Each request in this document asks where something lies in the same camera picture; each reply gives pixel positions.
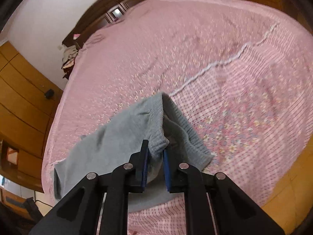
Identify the dark wooden headboard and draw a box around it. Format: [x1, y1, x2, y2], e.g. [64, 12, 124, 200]
[62, 0, 176, 52]

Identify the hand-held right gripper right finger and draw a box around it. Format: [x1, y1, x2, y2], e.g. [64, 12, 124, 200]
[163, 149, 285, 235]

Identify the grey towel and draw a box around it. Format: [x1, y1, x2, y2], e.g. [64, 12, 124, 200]
[53, 92, 213, 212]

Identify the wooden wardrobe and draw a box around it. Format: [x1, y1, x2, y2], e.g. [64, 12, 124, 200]
[0, 41, 64, 194]

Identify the pile of clothes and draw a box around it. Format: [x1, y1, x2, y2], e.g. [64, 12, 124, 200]
[61, 44, 80, 79]

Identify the pink floral bedspread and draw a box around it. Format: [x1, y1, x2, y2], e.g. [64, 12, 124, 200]
[41, 0, 313, 235]

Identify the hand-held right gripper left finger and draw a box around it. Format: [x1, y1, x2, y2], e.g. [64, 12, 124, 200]
[28, 139, 149, 235]

